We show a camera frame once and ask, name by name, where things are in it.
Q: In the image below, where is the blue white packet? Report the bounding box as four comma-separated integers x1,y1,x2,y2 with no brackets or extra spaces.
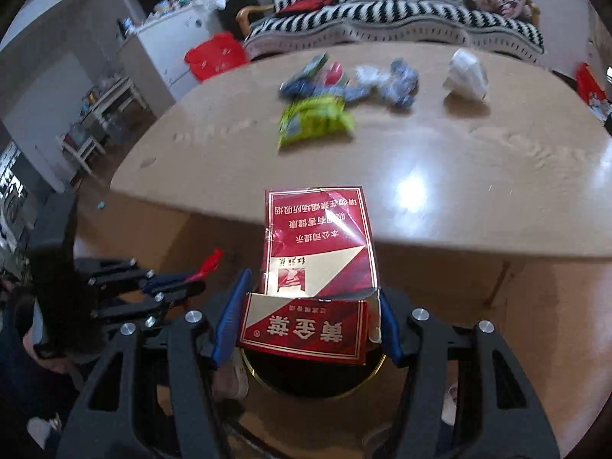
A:
384,59,422,109

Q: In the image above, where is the person's left hand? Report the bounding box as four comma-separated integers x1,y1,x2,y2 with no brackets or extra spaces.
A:
22,331,78,377

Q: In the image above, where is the small white wrapper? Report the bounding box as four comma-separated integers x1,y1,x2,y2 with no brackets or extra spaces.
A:
355,64,389,90

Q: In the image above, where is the black bin with gold rim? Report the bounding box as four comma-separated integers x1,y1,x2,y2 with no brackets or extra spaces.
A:
239,348,388,400

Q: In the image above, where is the red cushion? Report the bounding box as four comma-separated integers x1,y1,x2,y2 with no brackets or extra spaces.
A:
274,0,334,16

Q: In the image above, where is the small red wrapper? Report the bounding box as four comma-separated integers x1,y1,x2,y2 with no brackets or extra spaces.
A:
186,249,225,283

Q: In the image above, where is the person's foot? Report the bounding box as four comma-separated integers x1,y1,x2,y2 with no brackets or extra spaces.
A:
439,384,461,427
214,353,250,400

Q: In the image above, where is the wooden chair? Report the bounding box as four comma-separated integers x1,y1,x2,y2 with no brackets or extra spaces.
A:
236,4,277,42

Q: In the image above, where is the wooden table leg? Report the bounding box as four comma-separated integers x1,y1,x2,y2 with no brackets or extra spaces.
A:
484,260,511,308

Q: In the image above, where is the large white paper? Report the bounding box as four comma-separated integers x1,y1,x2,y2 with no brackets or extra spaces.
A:
442,48,489,101

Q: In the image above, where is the red printed bag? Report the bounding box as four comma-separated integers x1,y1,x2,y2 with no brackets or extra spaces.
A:
575,62,612,121

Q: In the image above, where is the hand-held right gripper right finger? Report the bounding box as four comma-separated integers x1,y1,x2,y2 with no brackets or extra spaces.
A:
373,291,560,459

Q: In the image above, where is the person's left foot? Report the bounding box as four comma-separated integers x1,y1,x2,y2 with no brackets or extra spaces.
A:
214,353,250,400

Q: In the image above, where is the pink wrapper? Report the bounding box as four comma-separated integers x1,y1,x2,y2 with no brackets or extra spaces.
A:
319,61,348,88

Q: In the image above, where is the teal snack packet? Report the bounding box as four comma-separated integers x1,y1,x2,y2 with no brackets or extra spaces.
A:
302,54,329,78

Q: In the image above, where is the person's right foot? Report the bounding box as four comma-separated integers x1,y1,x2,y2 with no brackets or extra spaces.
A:
439,384,461,427

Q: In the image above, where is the blue grey wrapper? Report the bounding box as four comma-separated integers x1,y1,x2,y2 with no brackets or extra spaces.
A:
280,75,317,101

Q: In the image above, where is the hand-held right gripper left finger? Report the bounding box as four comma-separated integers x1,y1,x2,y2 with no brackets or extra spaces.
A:
55,268,254,459

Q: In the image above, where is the white cabinet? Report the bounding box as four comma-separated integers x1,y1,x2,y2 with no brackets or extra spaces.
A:
119,2,226,102

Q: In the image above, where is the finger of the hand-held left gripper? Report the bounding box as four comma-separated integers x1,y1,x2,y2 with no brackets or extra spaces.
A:
75,257,193,293
90,282,208,329

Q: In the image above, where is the green snack packet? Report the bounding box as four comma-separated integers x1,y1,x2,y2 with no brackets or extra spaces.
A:
277,96,355,150

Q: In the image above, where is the white shelf rack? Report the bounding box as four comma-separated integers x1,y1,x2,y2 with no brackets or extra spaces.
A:
56,75,150,174

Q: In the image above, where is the red cigarette carton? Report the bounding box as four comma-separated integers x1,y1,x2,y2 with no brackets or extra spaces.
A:
238,186,384,363

